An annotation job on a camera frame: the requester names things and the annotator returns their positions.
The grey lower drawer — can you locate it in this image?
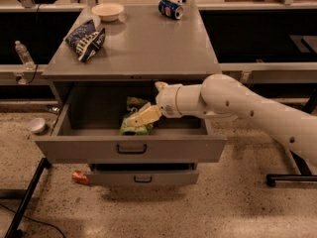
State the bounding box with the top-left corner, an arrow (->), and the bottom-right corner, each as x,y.
87,163 -> 199,186

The orange snack packet on floor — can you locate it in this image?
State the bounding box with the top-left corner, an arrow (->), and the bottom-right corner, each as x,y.
71,171 -> 89,185

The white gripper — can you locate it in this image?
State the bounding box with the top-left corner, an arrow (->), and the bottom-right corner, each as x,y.
126,81 -> 181,127

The blue soda can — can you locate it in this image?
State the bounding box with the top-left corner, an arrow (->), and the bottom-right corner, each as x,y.
158,0 -> 183,20

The black stand leg left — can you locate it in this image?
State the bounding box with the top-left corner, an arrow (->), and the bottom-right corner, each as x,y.
0,158 -> 51,238

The black stand frame right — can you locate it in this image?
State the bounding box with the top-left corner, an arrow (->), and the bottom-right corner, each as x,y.
266,91 -> 317,187

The open grey top drawer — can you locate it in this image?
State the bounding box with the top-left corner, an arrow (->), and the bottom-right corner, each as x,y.
35,81 -> 226,164

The green rice chip bag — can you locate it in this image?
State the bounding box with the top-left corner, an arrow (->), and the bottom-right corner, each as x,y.
120,96 -> 153,136

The blue chip bag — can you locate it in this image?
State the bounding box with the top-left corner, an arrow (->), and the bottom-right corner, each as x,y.
65,19 -> 106,62

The white bowl on cabinet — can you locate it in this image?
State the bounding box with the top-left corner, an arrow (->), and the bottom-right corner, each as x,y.
91,3 -> 124,22

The clear plastic water bottle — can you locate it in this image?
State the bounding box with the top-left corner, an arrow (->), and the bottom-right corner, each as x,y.
15,41 -> 36,70

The grey metal drawer cabinet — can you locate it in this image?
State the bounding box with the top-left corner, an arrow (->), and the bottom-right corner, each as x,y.
42,4 -> 224,111

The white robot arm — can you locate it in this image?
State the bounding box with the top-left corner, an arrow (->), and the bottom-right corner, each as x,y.
126,74 -> 317,166

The black floor cable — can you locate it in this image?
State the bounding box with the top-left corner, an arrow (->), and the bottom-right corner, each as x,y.
0,202 -> 67,238

